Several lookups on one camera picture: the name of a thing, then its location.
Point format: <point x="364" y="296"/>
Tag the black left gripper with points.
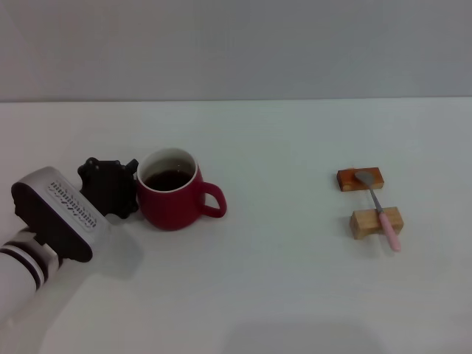
<point x="107" y="184"/>

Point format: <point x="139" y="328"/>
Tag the light wooden notched block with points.
<point x="365" y="221"/>

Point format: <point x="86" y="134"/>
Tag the dark orange wooden block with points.
<point x="346" y="178"/>

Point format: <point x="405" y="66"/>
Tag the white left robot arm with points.
<point x="18" y="273"/>

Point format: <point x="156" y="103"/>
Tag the grey vented left wrist module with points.
<point x="55" y="221"/>

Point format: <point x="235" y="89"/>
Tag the red ceramic coffee cup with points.
<point x="169" y="210"/>

